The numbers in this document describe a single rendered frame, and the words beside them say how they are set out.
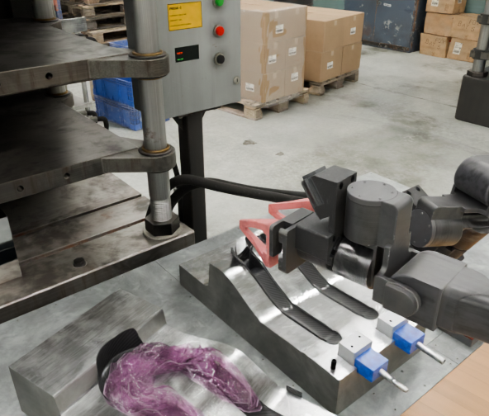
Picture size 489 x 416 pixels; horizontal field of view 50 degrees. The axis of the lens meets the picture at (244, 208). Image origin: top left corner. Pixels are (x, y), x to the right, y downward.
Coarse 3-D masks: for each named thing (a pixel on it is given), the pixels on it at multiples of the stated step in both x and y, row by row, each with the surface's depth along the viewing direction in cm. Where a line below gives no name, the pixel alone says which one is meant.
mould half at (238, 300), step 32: (224, 256) 126; (192, 288) 121; (224, 288) 110; (256, 288) 107; (288, 288) 109; (352, 288) 111; (224, 320) 114; (256, 320) 103; (288, 320) 102; (320, 320) 102; (352, 320) 101; (288, 352) 98; (320, 352) 94; (384, 352) 95; (416, 352) 106; (320, 384) 93; (352, 384) 92
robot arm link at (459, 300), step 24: (408, 264) 60; (432, 264) 59; (456, 264) 59; (432, 288) 55; (456, 288) 55; (480, 288) 55; (432, 312) 56; (456, 312) 55; (480, 312) 53; (480, 336) 54
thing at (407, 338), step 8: (384, 320) 97; (392, 320) 97; (400, 320) 97; (408, 320) 99; (376, 328) 99; (384, 328) 98; (392, 328) 96; (400, 328) 97; (408, 328) 97; (392, 336) 97; (400, 336) 95; (408, 336) 95; (416, 336) 95; (424, 336) 96; (400, 344) 96; (408, 344) 94; (416, 344) 95; (408, 352) 95; (432, 352) 93; (440, 360) 92
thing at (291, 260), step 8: (296, 224) 67; (280, 232) 66; (288, 232) 65; (280, 240) 66; (288, 240) 66; (336, 240) 64; (288, 248) 66; (296, 248) 68; (336, 248) 64; (288, 256) 67; (296, 256) 68; (304, 256) 68; (312, 256) 66; (280, 264) 68; (288, 264) 68; (296, 264) 69; (320, 264) 66; (328, 264) 65; (288, 272) 68
